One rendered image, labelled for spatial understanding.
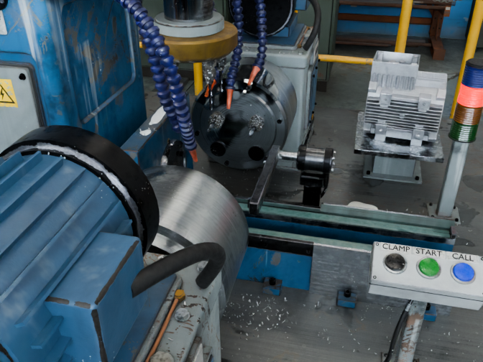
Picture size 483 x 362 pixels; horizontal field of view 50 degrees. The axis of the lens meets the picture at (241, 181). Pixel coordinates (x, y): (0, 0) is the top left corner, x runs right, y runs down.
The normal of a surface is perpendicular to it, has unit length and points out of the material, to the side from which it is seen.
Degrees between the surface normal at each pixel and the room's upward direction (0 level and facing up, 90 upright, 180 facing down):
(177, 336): 0
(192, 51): 90
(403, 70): 90
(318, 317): 0
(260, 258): 90
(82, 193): 41
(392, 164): 90
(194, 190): 25
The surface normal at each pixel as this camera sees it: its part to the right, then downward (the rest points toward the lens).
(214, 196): 0.57, -0.62
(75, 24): 0.97, 0.12
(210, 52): 0.50, 0.45
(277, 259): -0.23, 0.50
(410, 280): -0.09, -0.58
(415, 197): 0.00, -0.85
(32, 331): 0.90, -0.22
